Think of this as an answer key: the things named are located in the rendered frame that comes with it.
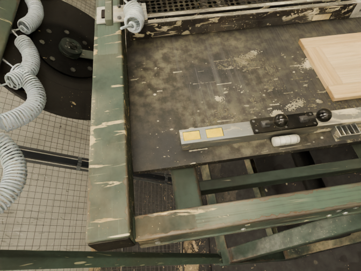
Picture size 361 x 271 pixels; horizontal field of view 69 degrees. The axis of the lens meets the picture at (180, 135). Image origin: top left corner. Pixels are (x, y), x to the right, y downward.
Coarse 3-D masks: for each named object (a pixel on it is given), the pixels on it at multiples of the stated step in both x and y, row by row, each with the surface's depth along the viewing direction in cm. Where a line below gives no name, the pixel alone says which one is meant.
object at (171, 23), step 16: (304, 0) 110; (320, 0) 110; (336, 0) 110; (352, 0) 111; (160, 16) 105; (176, 16) 106; (192, 16) 104; (208, 16) 104; (224, 16) 105; (240, 16) 106; (256, 16) 107; (272, 16) 108; (288, 16) 109; (304, 16) 110; (336, 16) 113; (352, 16) 114; (144, 32) 105; (160, 32) 107; (176, 32) 108; (192, 32) 109
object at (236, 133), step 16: (336, 112) 83; (352, 112) 82; (208, 128) 80; (224, 128) 80; (240, 128) 80; (304, 128) 80; (320, 128) 81; (192, 144) 78; (208, 144) 79; (224, 144) 81
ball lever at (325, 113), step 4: (324, 108) 69; (316, 112) 70; (320, 112) 69; (324, 112) 68; (328, 112) 68; (300, 116) 80; (304, 116) 79; (312, 116) 74; (316, 116) 70; (320, 116) 69; (324, 116) 68; (328, 116) 68; (300, 120) 79; (304, 120) 79; (320, 120) 69; (324, 120) 69; (328, 120) 69
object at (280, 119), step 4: (276, 116) 68; (280, 116) 67; (284, 116) 67; (264, 120) 79; (268, 120) 79; (276, 120) 68; (280, 120) 67; (284, 120) 67; (264, 124) 78; (268, 124) 76; (276, 124) 68; (280, 124) 67; (284, 124) 67
